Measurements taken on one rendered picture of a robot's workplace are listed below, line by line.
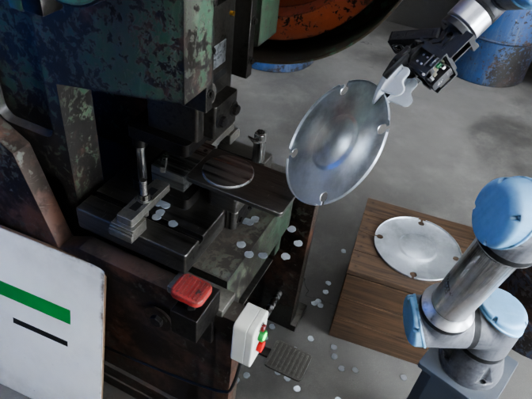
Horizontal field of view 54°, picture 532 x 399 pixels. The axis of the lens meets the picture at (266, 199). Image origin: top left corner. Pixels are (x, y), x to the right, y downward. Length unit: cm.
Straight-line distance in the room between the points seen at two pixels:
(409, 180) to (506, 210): 183
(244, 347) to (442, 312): 42
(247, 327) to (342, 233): 122
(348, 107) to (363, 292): 75
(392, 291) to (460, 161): 139
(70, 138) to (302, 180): 52
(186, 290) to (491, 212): 56
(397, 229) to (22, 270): 117
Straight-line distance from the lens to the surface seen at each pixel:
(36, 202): 131
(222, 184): 121
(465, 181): 283
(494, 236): 90
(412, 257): 177
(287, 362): 165
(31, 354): 169
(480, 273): 102
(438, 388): 144
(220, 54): 113
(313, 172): 114
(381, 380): 189
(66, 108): 119
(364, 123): 109
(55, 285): 144
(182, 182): 125
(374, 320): 182
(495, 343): 129
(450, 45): 108
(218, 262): 123
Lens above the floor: 155
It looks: 41 degrees down
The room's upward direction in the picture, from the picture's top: 7 degrees clockwise
